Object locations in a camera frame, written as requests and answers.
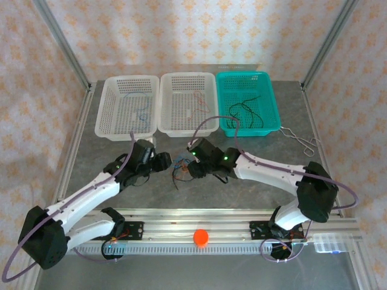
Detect grey slotted cable duct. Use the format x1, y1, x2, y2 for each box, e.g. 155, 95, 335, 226
45, 243, 315, 256

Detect metal tongs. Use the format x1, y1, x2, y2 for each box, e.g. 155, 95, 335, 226
278, 126, 322, 156

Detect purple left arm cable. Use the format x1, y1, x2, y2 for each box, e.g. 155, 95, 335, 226
1, 131, 140, 282

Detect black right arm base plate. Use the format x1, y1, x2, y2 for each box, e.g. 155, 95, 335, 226
247, 221, 305, 241

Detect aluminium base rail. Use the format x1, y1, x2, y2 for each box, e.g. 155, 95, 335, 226
31, 208, 362, 244

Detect orange cable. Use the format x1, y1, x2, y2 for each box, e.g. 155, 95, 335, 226
172, 161, 190, 179
187, 89, 213, 121

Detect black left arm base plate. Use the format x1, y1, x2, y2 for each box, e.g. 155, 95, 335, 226
89, 221, 145, 241

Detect teal perforated plastic basket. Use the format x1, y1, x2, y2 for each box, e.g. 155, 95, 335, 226
215, 71, 282, 138

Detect white perforated plastic basket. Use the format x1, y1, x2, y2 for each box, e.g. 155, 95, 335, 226
94, 75, 160, 142
158, 71, 220, 138

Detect aluminium frame post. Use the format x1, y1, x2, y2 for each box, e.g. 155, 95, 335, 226
301, 0, 361, 91
31, 0, 92, 92

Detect orange ball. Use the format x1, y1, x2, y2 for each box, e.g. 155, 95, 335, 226
193, 228, 210, 249

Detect black base electronics module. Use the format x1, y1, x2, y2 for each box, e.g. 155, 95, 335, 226
270, 240, 293, 262
102, 238, 125, 262

